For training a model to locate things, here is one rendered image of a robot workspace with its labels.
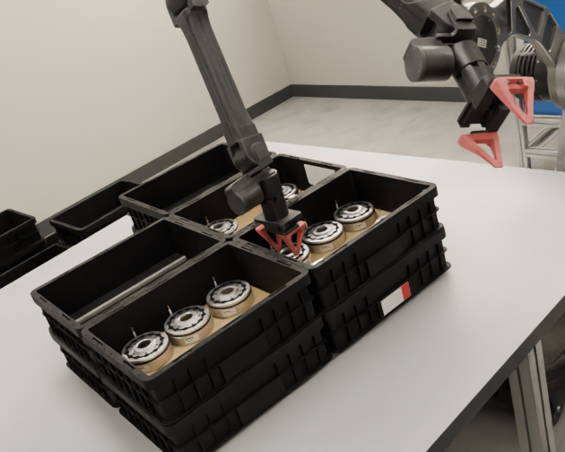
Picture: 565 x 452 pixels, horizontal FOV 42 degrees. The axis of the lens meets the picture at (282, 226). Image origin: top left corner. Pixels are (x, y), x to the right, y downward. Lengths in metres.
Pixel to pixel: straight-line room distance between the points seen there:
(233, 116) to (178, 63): 3.68
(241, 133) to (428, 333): 0.59
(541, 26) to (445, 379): 1.12
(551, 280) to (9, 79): 3.64
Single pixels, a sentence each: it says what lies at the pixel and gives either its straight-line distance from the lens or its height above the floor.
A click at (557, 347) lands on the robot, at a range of 2.27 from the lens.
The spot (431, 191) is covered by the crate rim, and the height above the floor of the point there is 0.93.
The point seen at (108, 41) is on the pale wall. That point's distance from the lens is 4.99.
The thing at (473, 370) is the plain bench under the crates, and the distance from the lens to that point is 1.49.
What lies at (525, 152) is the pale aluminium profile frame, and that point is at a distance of 3.76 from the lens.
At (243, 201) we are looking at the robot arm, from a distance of 1.55.
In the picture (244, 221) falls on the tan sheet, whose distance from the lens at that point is 2.00.
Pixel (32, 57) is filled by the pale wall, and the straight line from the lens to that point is 4.75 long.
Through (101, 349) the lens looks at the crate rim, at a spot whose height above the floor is 0.93.
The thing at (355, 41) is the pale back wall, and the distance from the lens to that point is 5.34.
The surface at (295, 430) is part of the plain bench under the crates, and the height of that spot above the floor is 0.70.
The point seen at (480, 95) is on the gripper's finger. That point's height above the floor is 1.27.
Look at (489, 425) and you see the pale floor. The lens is 2.39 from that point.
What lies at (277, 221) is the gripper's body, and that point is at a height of 0.96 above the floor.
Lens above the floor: 1.65
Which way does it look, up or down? 25 degrees down
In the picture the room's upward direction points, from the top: 17 degrees counter-clockwise
